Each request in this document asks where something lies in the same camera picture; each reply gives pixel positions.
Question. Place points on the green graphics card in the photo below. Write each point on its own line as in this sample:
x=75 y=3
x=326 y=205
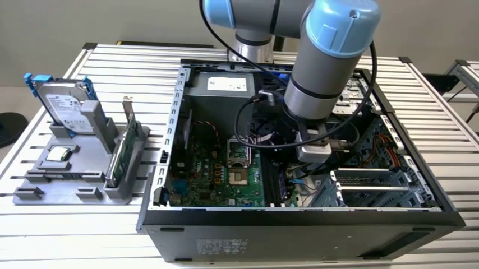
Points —
x=126 y=145

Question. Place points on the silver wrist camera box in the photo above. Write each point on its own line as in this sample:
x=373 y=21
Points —
x=314 y=152

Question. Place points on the black swivel chair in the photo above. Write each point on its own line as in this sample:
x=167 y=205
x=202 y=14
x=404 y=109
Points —
x=13 y=123

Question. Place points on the black open PC case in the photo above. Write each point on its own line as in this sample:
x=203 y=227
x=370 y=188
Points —
x=262 y=241

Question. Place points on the metal optical drive cage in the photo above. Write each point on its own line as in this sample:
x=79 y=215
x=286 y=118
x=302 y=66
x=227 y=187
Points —
x=352 y=87

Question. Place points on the RAM slot with white clips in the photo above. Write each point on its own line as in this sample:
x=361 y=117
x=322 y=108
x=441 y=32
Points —
x=271 y=187

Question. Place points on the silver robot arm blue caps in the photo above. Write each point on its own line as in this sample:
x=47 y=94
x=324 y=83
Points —
x=326 y=78

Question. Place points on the metal slat side table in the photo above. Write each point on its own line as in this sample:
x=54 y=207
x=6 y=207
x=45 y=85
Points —
x=464 y=70

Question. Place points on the metal disk bay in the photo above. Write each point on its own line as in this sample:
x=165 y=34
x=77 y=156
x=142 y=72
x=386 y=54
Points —
x=374 y=188

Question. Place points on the grey power supply unit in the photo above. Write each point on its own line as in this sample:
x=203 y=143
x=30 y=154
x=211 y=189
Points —
x=217 y=112

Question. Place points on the grey parts rack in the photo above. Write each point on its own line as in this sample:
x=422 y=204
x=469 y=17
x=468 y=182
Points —
x=86 y=162

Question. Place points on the CPU socket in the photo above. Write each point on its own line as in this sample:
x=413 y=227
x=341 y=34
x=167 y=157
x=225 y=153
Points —
x=239 y=176

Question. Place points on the black case fan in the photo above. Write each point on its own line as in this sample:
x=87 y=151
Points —
x=185 y=134

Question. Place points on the silver CPU chip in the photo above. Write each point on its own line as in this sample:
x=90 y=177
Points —
x=58 y=155

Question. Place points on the black box beside table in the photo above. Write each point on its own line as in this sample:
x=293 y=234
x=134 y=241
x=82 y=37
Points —
x=442 y=82

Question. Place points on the green motherboard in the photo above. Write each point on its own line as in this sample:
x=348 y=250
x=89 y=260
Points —
x=210 y=179

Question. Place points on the hard disk in blue carrier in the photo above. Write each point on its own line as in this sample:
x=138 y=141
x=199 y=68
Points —
x=61 y=106

